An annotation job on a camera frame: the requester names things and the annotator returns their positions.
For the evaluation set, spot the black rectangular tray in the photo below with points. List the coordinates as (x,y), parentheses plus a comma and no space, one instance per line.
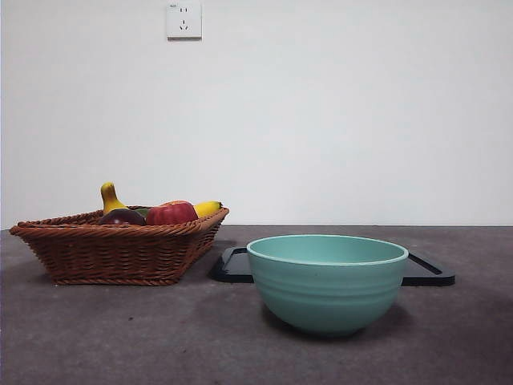
(425,274)

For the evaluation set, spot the brown wicker basket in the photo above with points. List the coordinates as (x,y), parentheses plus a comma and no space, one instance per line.
(112,252)

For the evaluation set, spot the green vegetable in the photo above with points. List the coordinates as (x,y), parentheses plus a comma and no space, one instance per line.
(141,211)

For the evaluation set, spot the yellow banana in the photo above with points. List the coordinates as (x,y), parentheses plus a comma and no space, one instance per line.
(108,198)
(206,207)

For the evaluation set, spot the red bell pepper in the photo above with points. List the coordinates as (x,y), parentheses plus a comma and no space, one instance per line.
(170,212)

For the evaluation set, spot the dark red plum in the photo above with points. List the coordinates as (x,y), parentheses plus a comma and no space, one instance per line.
(120,217)

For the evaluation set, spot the white wall socket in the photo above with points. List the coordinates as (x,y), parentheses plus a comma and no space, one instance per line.
(183,20)

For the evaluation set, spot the teal ribbed bowl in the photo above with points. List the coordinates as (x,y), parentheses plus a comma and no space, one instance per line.
(326,293)

